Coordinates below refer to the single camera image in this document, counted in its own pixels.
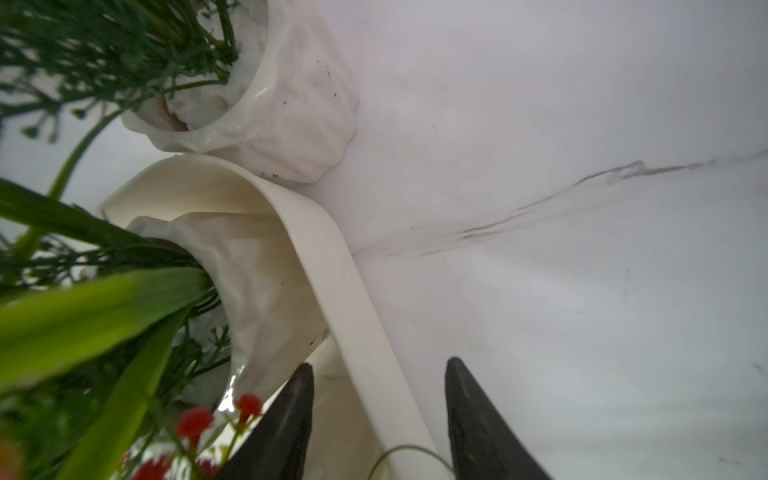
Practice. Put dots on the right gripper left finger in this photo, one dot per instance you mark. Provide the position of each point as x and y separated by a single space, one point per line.
276 448

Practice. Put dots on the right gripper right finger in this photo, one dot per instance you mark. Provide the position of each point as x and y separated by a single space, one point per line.
482 444

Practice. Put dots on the cream storage tray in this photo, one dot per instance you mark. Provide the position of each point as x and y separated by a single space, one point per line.
291 294

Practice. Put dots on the potted plant red flowers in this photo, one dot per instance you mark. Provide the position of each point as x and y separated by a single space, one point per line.
101 333

